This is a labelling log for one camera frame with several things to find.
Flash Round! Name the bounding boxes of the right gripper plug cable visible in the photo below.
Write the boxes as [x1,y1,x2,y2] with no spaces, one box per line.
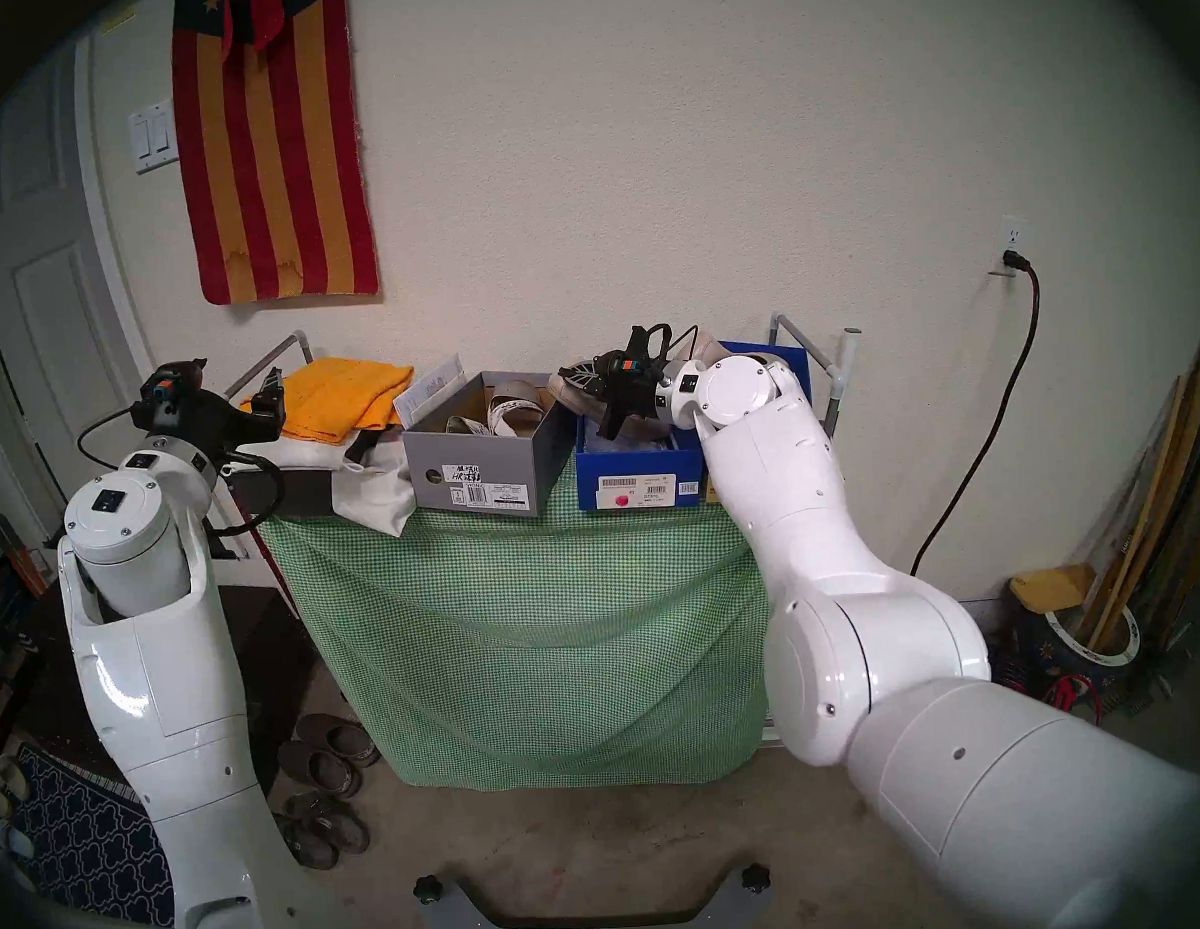
[615,323,706,377]

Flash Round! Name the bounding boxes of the left gripper plug cable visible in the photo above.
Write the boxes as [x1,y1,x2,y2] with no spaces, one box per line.
[74,357,212,469]

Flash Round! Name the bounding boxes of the black power cord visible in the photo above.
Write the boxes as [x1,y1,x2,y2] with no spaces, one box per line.
[893,248,1055,579]

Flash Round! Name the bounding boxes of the dark brown wooden chest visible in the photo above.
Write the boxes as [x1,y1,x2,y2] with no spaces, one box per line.
[16,573,327,800]

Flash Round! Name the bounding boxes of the navy patterned rug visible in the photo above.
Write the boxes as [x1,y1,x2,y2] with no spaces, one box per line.
[14,736,177,929]

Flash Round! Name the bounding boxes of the green checked tablecloth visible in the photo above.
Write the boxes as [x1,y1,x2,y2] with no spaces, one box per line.
[252,450,778,807]

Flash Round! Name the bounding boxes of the white printed box lid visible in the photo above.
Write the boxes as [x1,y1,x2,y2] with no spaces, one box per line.
[391,353,469,432]

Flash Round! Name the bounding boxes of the dark blue white-rimmed pot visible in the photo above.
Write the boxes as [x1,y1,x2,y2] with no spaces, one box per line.
[998,600,1144,709]

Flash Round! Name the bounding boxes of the white wall outlet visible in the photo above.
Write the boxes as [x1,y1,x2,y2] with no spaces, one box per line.
[988,214,1030,279]

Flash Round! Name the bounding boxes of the red jumper clamp cable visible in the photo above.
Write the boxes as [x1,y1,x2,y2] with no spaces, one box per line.
[1047,670,1105,732]

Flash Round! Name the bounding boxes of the tan cardboard block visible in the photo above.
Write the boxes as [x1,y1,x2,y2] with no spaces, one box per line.
[1008,563,1097,615]

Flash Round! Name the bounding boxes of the folded orange cloth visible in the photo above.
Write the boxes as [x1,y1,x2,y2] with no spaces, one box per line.
[239,353,419,450]

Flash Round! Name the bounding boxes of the open blue shoe box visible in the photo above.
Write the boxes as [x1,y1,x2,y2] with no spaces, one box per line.
[572,403,711,514]

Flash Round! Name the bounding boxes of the thick black left gripper cable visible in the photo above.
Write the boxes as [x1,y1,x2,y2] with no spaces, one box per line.
[204,447,290,537]

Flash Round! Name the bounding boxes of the white drawstring dust bag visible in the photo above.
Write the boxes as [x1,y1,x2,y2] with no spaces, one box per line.
[223,418,420,547]

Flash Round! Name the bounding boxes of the gripper plug cable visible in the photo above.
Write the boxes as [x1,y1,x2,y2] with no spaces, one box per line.
[615,323,706,377]
[74,357,212,469]

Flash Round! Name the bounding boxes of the white panel door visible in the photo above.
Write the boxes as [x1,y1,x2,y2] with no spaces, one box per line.
[0,32,167,501]

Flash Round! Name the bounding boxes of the thin red cane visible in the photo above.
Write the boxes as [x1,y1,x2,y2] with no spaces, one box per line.
[250,514,304,623]

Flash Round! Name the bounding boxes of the leaning wooden boards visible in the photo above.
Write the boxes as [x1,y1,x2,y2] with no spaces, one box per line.
[1063,317,1200,655]

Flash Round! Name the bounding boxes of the white double light switch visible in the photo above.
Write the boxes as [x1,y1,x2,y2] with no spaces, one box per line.
[127,100,182,177]

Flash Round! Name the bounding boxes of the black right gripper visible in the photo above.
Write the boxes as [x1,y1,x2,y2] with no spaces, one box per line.
[564,347,677,444]

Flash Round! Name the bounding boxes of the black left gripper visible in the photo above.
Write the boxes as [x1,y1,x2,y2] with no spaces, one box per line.
[130,365,291,466]

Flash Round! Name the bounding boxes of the red orange striped flag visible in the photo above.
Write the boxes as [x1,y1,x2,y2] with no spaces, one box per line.
[167,0,382,309]

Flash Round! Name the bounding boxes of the brown clog shoe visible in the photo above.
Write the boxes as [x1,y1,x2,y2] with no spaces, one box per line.
[277,736,366,805]
[298,710,384,773]

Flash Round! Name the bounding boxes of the dark olive sandal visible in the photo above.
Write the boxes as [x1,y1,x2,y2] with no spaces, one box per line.
[276,810,342,875]
[287,789,373,859]

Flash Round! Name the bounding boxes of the folded white cloth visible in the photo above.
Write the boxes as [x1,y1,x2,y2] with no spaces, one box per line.
[230,460,383,522]

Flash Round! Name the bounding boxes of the grey cardboard shoe box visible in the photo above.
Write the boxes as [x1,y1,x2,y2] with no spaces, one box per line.
[398,365,586,525]

